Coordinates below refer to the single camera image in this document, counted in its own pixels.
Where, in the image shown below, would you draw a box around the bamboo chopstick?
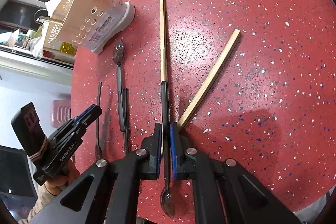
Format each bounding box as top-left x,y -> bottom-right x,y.
95,82 -> 102,161
159,0 -> 169,156
177,29 -> 241,129

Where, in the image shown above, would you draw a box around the clear spoon dark handle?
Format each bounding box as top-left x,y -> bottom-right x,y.
113,40 -> 129,155
160,81 -> 175,218

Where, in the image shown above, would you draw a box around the person's left hand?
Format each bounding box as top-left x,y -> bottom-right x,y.
44,160 -> 80,196

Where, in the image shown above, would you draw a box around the pink plastic stool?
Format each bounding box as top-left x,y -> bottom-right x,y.
51,100 -> 71,128

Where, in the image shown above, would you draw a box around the beige perforated storage trolley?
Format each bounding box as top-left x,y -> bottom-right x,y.
42,0 -> 77,56

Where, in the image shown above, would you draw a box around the beige utensil holder caddy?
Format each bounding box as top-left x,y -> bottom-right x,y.
56,0 -> 135,55

